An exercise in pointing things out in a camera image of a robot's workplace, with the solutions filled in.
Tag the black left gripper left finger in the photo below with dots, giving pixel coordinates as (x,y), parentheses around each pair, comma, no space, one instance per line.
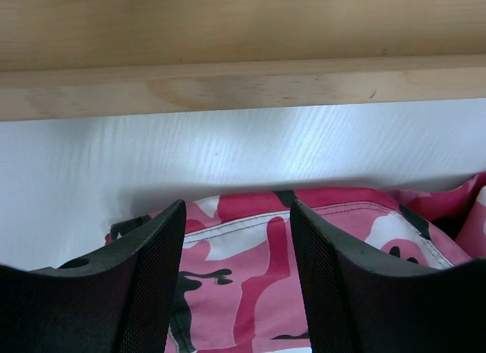
(117,298)

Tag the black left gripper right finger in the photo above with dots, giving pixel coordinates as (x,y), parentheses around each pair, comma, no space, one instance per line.
(360,299)

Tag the pink camouflage trousers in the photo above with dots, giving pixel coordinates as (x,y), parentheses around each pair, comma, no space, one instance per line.
(238,288)

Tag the wooden clothes rack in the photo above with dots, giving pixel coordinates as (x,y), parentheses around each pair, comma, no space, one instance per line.
(86,58)

